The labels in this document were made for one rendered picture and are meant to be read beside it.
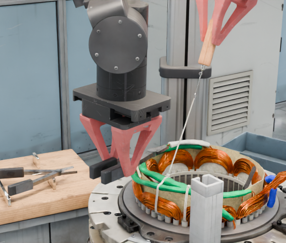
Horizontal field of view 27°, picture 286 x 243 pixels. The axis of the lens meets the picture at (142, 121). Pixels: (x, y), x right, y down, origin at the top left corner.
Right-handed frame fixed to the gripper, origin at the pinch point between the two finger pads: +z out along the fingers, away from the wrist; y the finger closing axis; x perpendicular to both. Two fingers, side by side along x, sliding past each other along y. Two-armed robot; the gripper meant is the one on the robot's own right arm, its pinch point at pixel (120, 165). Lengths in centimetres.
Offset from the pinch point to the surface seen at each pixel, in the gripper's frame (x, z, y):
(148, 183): 6.1, 4.9, -0.7
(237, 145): 47, 16, -13
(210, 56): 15.1, -11.1, 1.5
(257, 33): 241, 41, -126
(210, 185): 5.2, 1.1, 9.8
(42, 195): 4.9, 13.9, -21.2
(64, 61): 160, 56, -195
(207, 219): 4.8, 5.4, 9.9
